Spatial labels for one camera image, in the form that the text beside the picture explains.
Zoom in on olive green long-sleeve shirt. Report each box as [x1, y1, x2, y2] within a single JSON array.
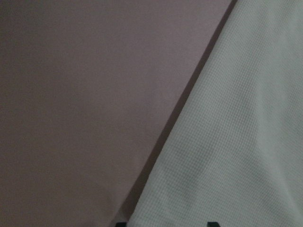
[[127, 0, 303, 227]]

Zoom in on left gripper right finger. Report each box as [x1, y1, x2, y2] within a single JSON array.
[[207, 222, 220, 227]]

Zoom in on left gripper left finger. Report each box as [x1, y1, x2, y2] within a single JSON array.
[[115, 222, 127, 227]]

